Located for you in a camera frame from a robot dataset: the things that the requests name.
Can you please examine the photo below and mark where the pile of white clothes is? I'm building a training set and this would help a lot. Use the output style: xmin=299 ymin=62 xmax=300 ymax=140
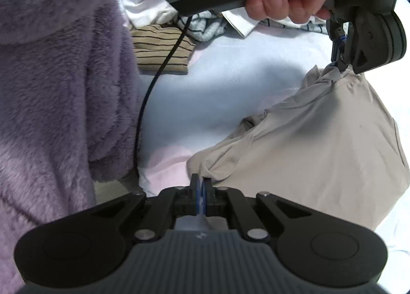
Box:
xmin=120 ymin=0 xmax=180 ymax=29

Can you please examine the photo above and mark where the white folded cloth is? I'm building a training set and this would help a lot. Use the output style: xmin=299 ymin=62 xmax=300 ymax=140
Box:
xmin=221 ymin=10 xmax=260 ymax=38

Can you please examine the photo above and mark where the grey white striped garment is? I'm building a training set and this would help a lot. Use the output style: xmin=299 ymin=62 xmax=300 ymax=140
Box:
xmin=178 ymin=10 xmax=229 ymax=42

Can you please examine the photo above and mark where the light beige garment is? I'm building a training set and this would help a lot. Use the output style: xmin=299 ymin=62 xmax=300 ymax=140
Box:
xmin=187 ymin=65 xmax=410 ymax=230

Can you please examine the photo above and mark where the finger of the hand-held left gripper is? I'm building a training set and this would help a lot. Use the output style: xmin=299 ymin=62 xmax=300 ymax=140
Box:
xmin=344 ymin=16 xmax=369 ymax=75
xmin=329 ymin=18 xmax=346 ymax=72

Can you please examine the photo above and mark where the black cable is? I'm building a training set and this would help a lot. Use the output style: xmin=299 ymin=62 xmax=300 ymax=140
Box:
xmin=134 ymin=15 xmax=193 ymax=174

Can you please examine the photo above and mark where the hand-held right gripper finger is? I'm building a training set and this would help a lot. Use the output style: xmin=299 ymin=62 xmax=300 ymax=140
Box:
xmin=90 ymin=174 xmax=203 ymax=244
xmin=202 ymin=177 xmax=312 ymax=244

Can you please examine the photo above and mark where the brown striped garment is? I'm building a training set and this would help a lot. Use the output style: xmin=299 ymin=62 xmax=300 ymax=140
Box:
xmin=131 ymin=24 xmax=197 ymax=74

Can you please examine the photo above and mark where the white navy striped garment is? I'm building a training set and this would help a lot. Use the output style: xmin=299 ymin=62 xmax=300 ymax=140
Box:
xmin=259 ymin=16 xmax=330 ymax=35

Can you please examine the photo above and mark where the bed with dotted grey sheet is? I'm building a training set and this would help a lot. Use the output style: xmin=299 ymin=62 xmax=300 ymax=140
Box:
xmin=94 ymin=21 xmax=410 ymax=294

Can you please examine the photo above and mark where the person's purple fleece robe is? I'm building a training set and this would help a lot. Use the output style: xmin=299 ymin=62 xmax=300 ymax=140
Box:
xmin=0 ymin=0 xmax=145 ymax=294

